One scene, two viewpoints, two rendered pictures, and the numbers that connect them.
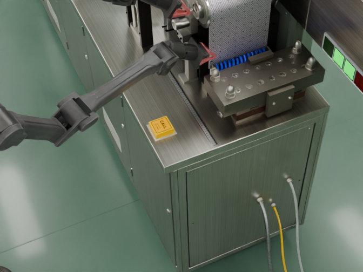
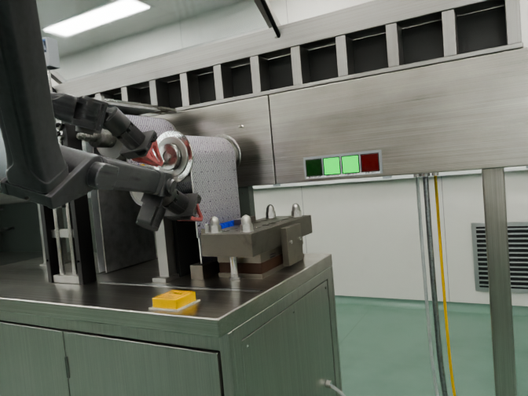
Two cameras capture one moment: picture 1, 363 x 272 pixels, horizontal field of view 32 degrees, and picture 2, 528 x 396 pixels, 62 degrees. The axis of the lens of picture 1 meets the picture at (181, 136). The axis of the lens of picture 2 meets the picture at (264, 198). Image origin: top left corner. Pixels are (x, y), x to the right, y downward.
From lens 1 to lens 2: 162 cm
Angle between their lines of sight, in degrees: 57
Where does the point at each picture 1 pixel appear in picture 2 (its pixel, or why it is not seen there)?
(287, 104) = (299, 249)
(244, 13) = (218, 163)
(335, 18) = (311, 131)
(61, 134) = (62, 169)
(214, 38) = (197, 188)
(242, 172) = (291, 359)
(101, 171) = not seen: outside the picture
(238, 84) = not seen: hidden behind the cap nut
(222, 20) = (201, 164)
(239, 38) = (218, 199)
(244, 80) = not seen: hidden behind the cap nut
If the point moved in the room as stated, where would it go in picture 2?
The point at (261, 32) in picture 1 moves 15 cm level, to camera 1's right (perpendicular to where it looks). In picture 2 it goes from (233, 199) to (269, 194)
